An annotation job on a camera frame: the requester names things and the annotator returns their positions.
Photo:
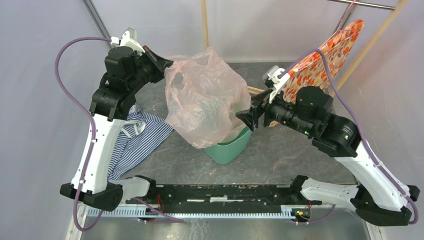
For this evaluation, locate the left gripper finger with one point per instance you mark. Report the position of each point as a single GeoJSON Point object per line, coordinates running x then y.
{"type": "Point", "coordinates": [156, 59]}
{"type": "Point", "coordinates": [160, 73]}

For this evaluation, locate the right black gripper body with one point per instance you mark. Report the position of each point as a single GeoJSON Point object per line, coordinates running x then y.
{"type": "Point", "coordinates": [264, 106]}

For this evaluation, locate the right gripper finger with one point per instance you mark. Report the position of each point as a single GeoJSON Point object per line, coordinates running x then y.
{"type": "Point", "coordinates": [261, 97]}
{"type": "Point", "coordinates": [249, 118]}

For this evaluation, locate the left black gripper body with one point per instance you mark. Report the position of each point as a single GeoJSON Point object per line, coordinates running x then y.
{"type": "Point", "coordinates": [148, 69]}

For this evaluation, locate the green plastic trash bin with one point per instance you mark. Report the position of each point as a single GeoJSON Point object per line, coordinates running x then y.
{"type": "Point", "coordinates": [224, 153]}

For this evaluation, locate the pink translucent trash bag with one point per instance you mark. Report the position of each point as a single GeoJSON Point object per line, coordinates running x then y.
{"type": "Point", "coordinates": [203, 94]}

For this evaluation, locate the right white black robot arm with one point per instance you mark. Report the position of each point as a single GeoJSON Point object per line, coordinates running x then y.
{"type": "Point", "coordinates": [378, 198]}

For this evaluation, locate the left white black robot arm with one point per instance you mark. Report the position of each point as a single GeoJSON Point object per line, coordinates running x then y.
{"type": "Point", "coordinates": [107, 114]}

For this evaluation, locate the floral orange hanging bag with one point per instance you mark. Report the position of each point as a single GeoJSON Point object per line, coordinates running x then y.
{"type": "Point", "coordinates": [311, 70]}

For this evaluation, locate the blue white striped cloth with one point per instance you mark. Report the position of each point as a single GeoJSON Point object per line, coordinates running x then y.
{"type": "Point", "coordinates": [140, 136]}

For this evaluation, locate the metal hanging rod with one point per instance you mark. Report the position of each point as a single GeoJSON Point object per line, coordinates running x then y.
{"type": "Point", "coordinates": [366, 4]}

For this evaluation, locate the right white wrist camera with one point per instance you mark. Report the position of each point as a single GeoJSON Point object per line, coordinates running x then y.
{"type": "Point", "coordinates": [275, 79]}

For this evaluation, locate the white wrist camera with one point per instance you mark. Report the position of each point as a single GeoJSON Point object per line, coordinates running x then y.
{"type": "Point", "coordinates": [275, 79]}
{"type": "Point", "coordinates": [128, 39]}

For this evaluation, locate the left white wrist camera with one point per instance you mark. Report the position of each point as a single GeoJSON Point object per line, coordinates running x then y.
{"type": "Point", "coordinates": [128, 39]}

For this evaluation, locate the metal corner post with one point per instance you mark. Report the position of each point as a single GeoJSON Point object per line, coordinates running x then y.
{"type": "Point", "coordinates": [96, 18]}

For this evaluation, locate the wooden clothes rack frame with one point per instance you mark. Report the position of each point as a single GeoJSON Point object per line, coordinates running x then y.
{"type": "Point", "coordinates": [270, 30]}

